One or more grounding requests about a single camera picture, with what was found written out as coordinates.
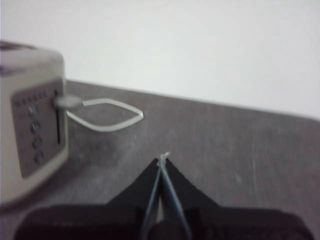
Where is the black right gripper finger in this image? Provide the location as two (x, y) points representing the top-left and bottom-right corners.
(161, 157), (221, 240)

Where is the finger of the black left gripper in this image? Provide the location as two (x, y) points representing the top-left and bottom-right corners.
(107, 157), (162, 240)

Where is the white toaster power cord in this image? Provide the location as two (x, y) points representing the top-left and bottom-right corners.
(65, 97), (145, 133)

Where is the cream toaster with chrome top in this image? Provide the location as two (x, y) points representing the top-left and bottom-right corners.
(0, 41), (70, 209)

